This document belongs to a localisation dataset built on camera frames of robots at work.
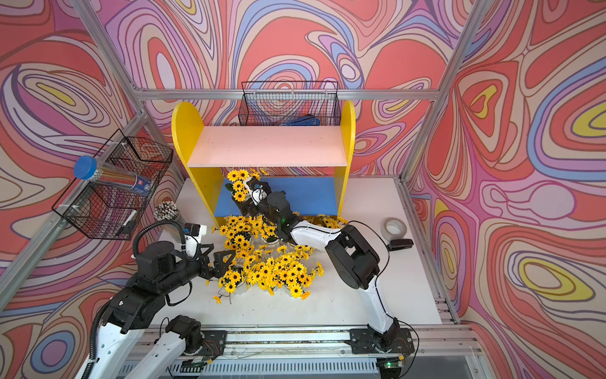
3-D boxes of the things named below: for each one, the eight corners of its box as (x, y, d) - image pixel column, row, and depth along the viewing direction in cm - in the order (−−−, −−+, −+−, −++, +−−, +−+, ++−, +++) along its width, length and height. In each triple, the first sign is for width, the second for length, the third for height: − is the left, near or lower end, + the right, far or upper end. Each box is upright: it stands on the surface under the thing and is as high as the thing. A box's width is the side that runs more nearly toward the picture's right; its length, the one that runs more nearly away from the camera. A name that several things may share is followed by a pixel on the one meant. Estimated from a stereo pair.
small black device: (389, 253, 95) (391, 249, 92) (384, 245, 98) (387, 241, 95) (411, 247, 97) (414, 243, 94) (406, 240, 99) (409, 235, 97)
